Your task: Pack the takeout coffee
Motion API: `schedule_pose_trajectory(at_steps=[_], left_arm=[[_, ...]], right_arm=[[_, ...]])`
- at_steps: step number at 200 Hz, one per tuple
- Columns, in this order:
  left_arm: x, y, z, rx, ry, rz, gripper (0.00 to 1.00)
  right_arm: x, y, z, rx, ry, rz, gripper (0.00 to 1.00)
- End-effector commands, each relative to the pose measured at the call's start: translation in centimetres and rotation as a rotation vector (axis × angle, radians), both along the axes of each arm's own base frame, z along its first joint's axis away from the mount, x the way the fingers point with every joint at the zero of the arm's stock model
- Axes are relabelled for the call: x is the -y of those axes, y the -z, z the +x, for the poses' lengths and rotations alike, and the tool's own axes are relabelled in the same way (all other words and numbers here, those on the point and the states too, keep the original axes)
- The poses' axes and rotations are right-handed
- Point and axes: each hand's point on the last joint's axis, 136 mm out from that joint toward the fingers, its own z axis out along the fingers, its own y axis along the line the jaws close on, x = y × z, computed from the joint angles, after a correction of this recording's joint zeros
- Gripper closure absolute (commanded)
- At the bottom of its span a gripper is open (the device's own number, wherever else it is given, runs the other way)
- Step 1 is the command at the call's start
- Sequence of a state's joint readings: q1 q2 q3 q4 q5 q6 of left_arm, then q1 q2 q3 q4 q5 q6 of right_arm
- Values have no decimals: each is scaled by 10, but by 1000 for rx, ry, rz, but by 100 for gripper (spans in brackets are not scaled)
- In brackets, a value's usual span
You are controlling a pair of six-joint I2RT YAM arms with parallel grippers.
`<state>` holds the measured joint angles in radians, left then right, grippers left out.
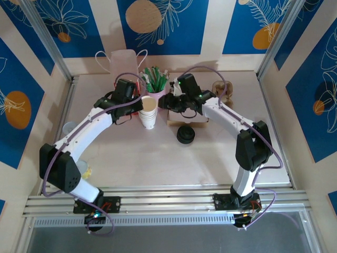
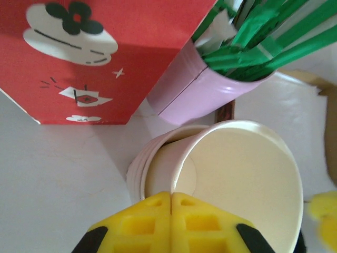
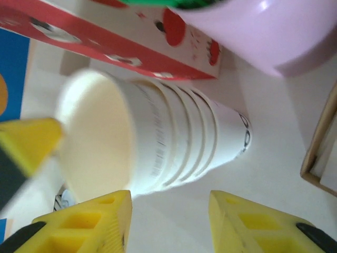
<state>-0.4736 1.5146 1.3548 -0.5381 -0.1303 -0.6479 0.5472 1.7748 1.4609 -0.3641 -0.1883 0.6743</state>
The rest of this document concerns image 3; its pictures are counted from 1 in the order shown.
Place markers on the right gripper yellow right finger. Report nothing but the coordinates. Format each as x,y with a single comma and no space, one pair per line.
250,232

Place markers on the green white wrapped straw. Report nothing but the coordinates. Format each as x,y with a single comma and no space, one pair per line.
194,4
147,2

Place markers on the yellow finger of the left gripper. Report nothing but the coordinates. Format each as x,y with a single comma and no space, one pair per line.
29,142

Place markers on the brown cardboard box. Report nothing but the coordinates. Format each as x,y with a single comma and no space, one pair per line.
316,137

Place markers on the pink plastic cup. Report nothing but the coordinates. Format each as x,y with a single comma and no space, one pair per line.
263,34

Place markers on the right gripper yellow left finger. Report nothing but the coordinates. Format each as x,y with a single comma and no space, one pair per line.
79,229

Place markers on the white red-poppy paper bag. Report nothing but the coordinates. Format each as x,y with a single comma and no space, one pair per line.
105,44

